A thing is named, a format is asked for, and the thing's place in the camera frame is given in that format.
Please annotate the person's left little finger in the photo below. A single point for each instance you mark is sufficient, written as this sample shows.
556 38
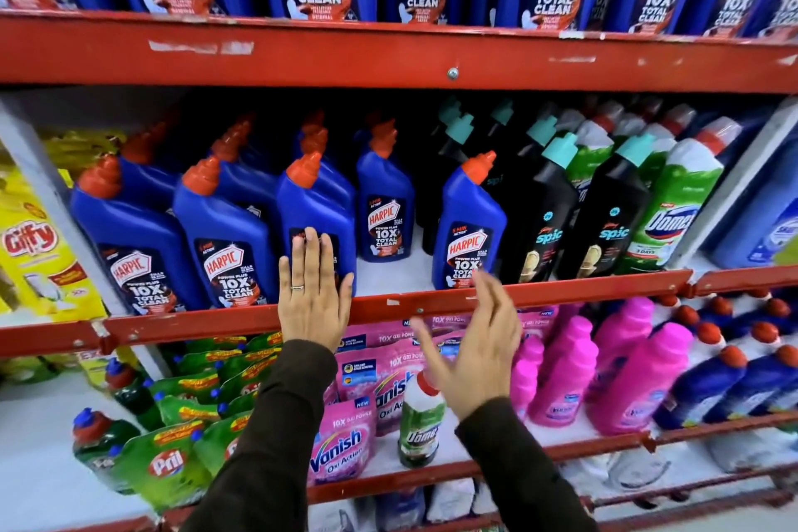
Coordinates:
285 279

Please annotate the wide red metal shelf beam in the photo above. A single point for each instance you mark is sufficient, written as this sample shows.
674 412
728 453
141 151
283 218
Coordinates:
374 54

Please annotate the person's right hand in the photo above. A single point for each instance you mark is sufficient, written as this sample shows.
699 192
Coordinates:
483 363

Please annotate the person's left thumb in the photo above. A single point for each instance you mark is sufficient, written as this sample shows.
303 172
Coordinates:
347 296

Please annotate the group of green white bottles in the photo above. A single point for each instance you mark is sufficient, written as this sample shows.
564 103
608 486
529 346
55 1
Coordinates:
676 201

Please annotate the dark green dish soap bottle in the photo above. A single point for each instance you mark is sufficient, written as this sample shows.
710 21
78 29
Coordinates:
100 444
131 391

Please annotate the stack of pink stain-remover pouches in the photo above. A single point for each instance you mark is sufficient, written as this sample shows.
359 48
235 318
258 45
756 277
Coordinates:
368 388

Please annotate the thin red shelf rail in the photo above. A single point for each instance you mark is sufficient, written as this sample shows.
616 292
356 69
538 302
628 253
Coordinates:
698 488

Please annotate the white metal shelf upright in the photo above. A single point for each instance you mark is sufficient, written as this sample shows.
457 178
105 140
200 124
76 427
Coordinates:
729 188
56 201

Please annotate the group of pink bottles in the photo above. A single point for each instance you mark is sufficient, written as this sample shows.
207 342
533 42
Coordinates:
617 369

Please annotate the person's left hand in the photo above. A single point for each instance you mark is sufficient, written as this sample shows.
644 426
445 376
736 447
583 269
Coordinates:
315 307

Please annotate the person's left forearm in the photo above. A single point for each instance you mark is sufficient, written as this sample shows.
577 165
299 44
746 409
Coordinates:
274 444

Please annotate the long red shelf edge rail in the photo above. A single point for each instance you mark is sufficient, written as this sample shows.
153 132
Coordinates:
561 291
561 450

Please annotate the single green white bleach bottle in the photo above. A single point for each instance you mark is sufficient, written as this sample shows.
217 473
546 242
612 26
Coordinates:
421 422

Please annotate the person's left middle finger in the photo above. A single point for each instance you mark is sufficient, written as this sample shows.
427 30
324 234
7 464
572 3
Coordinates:
313 263

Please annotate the group of blue white bottles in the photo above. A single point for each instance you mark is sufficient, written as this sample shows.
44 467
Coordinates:
729 369

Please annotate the group of black teal-capped bottles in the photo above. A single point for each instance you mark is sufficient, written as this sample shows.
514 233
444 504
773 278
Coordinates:
548 220

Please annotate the group of blue red-capped bottles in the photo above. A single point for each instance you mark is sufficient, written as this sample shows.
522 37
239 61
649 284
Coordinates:
230 226

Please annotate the stack of green refill pouches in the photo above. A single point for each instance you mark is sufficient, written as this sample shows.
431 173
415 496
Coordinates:
187 407

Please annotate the person's right thumb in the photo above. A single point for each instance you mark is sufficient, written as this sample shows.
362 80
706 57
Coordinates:
429 346

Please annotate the clear plastic bottle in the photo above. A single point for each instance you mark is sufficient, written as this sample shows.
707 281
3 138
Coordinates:
639 469

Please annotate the row of white pouches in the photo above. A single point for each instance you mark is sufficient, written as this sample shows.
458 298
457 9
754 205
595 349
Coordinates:
399 503

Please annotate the person's right forearm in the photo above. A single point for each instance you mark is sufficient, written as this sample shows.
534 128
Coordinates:
517 469

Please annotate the short red shelf edge rail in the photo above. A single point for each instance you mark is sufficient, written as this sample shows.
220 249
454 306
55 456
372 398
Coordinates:
729 425
745 279
47 338

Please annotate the light blue cleaner bottle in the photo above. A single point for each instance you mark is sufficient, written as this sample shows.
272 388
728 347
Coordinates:
757 220

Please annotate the stack of yellow refill pouches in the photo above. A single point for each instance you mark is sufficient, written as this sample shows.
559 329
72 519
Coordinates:
43 245

